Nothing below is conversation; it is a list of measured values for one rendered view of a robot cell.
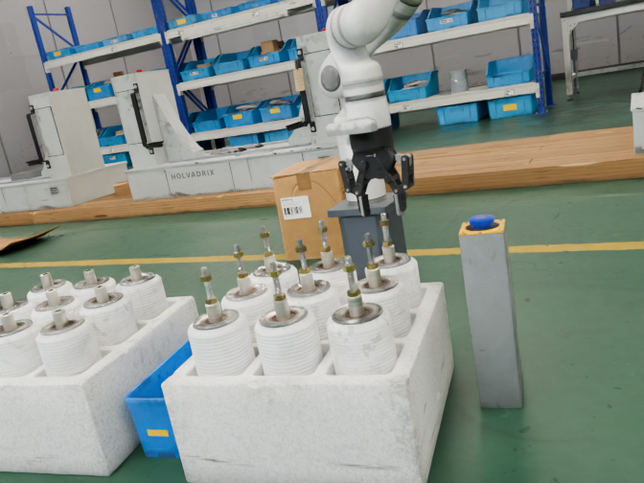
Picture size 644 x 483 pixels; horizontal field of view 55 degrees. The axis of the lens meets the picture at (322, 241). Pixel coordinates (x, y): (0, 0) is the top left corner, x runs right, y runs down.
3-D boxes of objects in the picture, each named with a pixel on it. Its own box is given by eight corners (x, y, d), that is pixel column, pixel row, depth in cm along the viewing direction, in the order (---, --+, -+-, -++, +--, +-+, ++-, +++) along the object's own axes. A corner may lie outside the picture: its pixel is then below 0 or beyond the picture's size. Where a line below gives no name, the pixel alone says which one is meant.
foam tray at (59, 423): (74, 371, 155) (53, 304, 151) (212, 368, 142) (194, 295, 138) (-59, 470, 120) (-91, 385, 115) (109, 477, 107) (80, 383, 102)
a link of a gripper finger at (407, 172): (401, 154, 103) (398, 189, 106) (410, 156, 103) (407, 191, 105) (407, 151, 106) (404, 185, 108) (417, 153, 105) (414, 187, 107)
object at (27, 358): (37, 402, 124) (10, 319, 120) (76, 402, 121) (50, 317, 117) (0, 429, 116) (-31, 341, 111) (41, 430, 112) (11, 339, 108)
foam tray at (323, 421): (275, 368, 137) (259, 291, 132) (454, 366, 123) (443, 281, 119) (186, 483, 101) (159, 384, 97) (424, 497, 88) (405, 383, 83)
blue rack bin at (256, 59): (272, 66, 652) (268, 45, 646) (304, 59, 634) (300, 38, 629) (247, 69, 609) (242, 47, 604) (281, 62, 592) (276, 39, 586)
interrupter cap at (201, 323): (248, 311, 101) (247, 308, 101) (223, 332, 94) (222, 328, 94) (209, 312, 104) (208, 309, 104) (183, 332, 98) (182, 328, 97)
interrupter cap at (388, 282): (408, 283, 101) (407, 278, 101) (376, 298, 97) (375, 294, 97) (376, 276, 107) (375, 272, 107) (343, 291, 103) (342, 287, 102)
